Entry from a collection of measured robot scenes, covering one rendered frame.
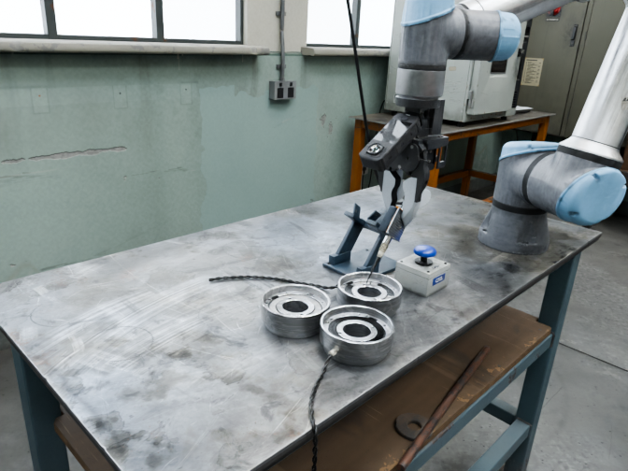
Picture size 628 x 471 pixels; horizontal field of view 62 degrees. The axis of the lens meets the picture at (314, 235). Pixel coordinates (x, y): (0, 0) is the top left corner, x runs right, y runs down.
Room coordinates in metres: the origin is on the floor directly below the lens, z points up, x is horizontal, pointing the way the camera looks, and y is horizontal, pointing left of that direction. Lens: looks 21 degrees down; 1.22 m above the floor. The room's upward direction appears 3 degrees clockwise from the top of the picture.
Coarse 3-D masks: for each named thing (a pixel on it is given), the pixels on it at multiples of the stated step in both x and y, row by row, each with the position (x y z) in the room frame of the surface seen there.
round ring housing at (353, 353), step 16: (352, 320) 0.67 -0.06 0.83; (384, 320) 0.67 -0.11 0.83; (320, 336) 0.64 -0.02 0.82; (336, 336) 0.61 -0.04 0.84; (352, 336) 0.67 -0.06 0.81; (368, 336) 0.63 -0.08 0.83; (336, 352) 0.60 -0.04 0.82; (352, 352) 0.60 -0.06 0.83; (368, 352) 0.60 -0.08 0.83; (384, 352) 0.61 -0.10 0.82
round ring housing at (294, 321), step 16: (272, 288) 0.74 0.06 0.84; (288, 288) 0.75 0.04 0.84; (304, 288) 0.75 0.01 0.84; (288, 304) 0.72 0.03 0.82; (304, 304) 0.72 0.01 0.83; (320, 304) 0.72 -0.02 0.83; (272, 320) 0.66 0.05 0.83; (288, 320) 0.66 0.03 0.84; (304, 320) 0.66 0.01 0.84; (320, 320) 0.67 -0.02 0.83; (288, 336) 0.66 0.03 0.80; (304, 336) 0.66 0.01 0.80
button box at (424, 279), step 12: (396, 264) 0.86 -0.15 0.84; (408, 264) 0.85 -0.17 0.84; (420, 264) 0.85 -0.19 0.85; (432, 264) 0.86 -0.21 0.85; (444, 264) 0.86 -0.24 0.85; (396, 276) 0.86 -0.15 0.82; (408, 276) 0.84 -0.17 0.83; (420, 276) 0.83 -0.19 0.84; (432, 276) 0.82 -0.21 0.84; (444, 276) 0.85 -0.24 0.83; (408, 288) 0.84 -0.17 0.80; (420, 288) 0.82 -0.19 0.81; (432, 288) 0.83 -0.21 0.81
